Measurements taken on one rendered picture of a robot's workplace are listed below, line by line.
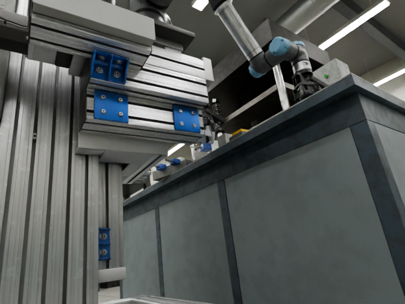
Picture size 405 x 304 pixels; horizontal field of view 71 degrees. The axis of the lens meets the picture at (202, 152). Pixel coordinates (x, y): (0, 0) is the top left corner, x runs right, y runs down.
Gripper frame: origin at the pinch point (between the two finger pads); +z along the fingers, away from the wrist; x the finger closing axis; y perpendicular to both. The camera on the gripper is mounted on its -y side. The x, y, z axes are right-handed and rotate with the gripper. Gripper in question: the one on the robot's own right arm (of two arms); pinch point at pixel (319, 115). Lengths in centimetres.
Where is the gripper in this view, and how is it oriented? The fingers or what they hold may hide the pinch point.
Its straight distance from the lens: 127.1
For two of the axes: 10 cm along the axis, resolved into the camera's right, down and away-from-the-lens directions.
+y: -9.6, 0.2, -2.8
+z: 1.2, 9.3, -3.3
